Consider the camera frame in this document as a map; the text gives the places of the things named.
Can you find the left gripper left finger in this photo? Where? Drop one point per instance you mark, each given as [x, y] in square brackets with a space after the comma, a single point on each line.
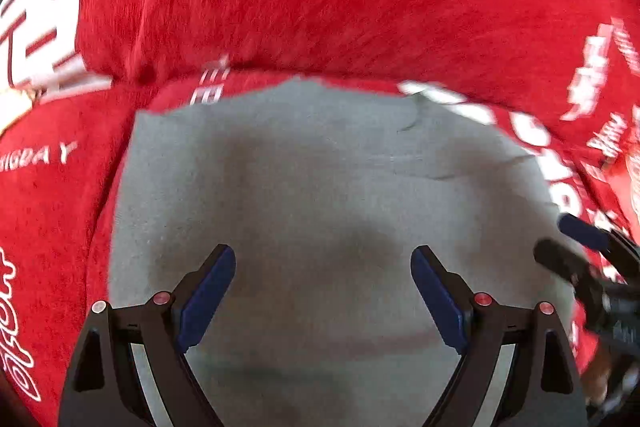
[102, 386]

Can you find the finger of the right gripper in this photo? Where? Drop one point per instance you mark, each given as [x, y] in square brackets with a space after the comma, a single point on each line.
[583, 233]
[562, 262]

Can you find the grey small garment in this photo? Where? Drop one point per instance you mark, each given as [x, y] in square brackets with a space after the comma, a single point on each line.
[322, 195]

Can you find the red printed pillow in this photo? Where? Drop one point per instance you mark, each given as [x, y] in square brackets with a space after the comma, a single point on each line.
[573, 64]

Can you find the red printed bed cover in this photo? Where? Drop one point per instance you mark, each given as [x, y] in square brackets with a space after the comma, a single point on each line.
[61, 167]

